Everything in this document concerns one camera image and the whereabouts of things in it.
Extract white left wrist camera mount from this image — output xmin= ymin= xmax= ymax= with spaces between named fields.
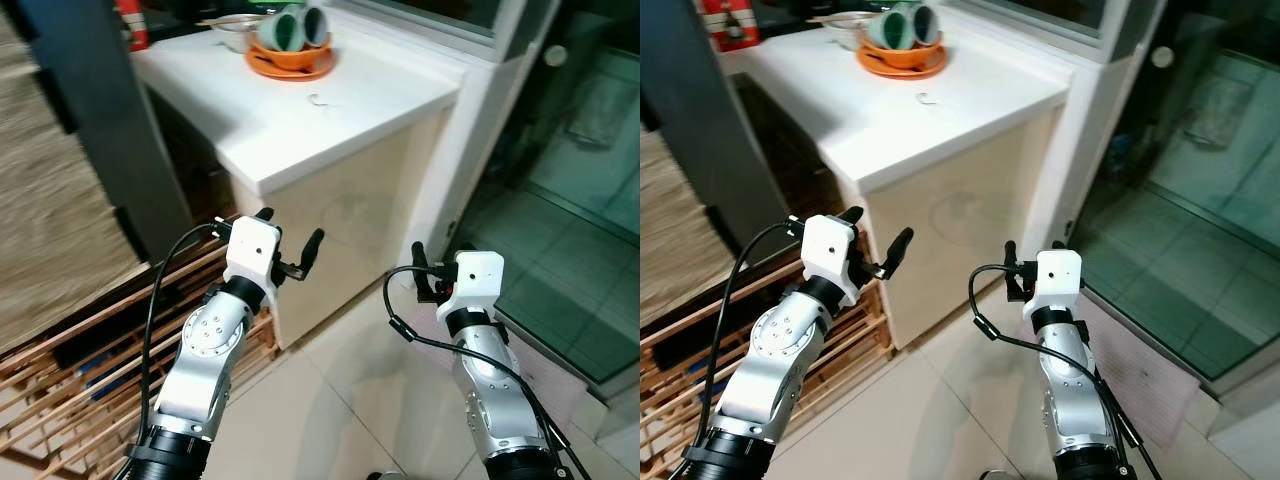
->
xmin=222 ymin=215 xmax=286 ymax=309
xmin=800 ymin=215 xmax=866 ymax=306

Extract red bottle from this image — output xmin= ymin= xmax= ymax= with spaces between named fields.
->
xmin=700 ymin=0 xmax=761 ymax=51
xmin=112 ymin=0 xmax=151 ymax=51

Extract orange bowl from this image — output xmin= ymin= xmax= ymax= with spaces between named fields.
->
xmin=255 ymin=36 xmax=331 ymax=71
xmin=865 ymin=36 xmax=943 ymax=71

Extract green cup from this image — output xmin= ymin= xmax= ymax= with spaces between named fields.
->
xmin=865 ymin=10 xmax=909 ymax=49
xmin=258 ymin=10 xmax=301 ymax=51
xmin=298 ymin=5 xmax=333 ymax=47
xmin=905 ymin=3 xmax=944 ymax=46

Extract orange plate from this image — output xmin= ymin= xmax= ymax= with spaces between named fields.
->
xmin=245 ymin=50 xmax=336 ymax=83
xmin=855 ymin=50 xmax=949 ymax=83

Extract green glass sliding door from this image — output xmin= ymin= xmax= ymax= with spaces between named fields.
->
xmin=1065 ymin=0 xmax=1280 ymax=381
xmin=440 ymin=0 xmax=641 ymax=386

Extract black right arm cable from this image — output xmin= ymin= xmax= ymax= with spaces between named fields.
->
xmin=968 ymin=264 xmax=1166 ymax=480
xmin=384 ymin=265 xmax=591 ymax=480

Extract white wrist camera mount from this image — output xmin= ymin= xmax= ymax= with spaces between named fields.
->
xmin=1018 ymin=250 xmax=1083 ymax=321
xmin=436 ymin=250 xmax=504 ymax=323
xmin=800 ymin=215 xmax=866 ymax=306
xmin=222 ymin=215 xmax=286 ymax=309

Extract beige cloth cover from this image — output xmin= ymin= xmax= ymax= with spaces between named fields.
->
xmin=640 ymin=125 xmax=741 ymax=326
xmin=0 ymin=10 xmax=151 ymax=356

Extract steel bowl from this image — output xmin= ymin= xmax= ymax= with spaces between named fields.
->
xmin=818 ymin=10 xmax=881 ymax=51
xmin=208 ymin=12 xmax=271 ymax=53

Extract narrow white-topped cabinet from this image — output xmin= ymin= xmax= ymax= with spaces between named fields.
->
xmin=130 ymin=5 xmax=471 ymax=351
xmin=720 ymin=0 xmax=1171 ymax=351

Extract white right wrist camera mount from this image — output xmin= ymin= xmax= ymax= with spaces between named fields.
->
xmin=1018 ymin=250 xmax=1083 ymax=321
xmin=436 ymin=250 xmax=504 ymax=323

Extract wooden slatted rack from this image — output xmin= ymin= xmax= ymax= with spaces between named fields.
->
xmin=640 ymin=215 xmax=896 ymax=480
xmin=0 ymin=215 xmax=281 ymax=480

